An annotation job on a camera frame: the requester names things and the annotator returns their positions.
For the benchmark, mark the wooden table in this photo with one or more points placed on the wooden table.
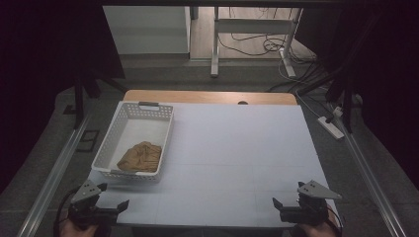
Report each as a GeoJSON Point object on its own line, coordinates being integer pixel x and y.
{"type": "Point", "coordinates": [197, 97]}

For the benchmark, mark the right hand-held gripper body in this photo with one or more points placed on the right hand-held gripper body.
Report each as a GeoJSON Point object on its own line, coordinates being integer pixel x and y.
{"type": "Point", "coordinates": [306, 210]}

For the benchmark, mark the white desk frame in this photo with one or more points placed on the white desk frame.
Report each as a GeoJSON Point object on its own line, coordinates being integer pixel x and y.
{"type": "Point", "coordinates": [253, 25]}

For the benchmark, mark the person's right hand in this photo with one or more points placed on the person's right hand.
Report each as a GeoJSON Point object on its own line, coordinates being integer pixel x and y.
{"type": "Point", "coordinates": [316, 231]}

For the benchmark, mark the black floor frame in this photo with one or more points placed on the black floor frame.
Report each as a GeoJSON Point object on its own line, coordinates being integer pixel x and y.
{"type": "Point", "coordinates": [88, 141]}

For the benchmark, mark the white cabinet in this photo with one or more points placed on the white cabinet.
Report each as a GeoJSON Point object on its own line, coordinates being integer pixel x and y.
{"type": "Point", "coordinates": [148, 29]}

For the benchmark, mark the black curtain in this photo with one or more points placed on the black curtain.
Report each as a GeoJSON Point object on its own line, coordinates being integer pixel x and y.
{"type": "Point", "coordinates": [388, 65]}
{"type": "Point", "coordinates": [39, 49]}

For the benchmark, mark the white power strip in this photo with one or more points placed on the white power strip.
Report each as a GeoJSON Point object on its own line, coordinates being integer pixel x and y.
{"type": "Point", "coordinates": [331, 127]}

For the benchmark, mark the brown cloth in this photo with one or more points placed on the brown cloth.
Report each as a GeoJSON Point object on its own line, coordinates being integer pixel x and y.
{"type": "Point", "coordinates": [141, 158]}

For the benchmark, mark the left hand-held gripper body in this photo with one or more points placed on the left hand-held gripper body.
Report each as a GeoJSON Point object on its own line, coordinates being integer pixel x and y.
{"type": "Point", "coordinates": [86, 205]}

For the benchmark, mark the white perforated plastic basket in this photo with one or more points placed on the white perforated plastic basket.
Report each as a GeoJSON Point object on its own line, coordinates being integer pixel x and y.
{"type": "Point", "coordinates": [131, 110]}

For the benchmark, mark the person's left hand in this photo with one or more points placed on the person's left hand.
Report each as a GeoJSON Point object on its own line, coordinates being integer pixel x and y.
{"type": "Point", "coordinates": [74, 230]}

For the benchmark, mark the white table cover board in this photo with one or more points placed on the white table cover board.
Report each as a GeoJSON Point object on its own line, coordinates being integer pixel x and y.
{"type": "Point", "coordinates": [247, 148]}

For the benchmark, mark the aluminium rail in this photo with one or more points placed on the aluminium rail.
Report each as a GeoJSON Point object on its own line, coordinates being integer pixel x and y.
{"type": "Point", "coordinates": [369, 177]}
{"type": "Point", "coordinates": [52, 179]}

